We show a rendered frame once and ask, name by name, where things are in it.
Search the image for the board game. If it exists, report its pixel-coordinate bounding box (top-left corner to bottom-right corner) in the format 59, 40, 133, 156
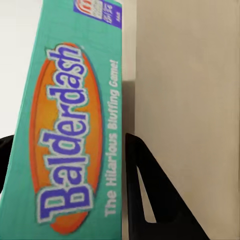
0, 0, 123, 240

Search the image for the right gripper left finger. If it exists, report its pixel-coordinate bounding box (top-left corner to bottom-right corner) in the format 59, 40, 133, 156
0, 135, 14, 194

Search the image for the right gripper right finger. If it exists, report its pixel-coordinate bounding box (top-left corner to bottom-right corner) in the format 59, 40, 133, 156
125, 133, 210, 240

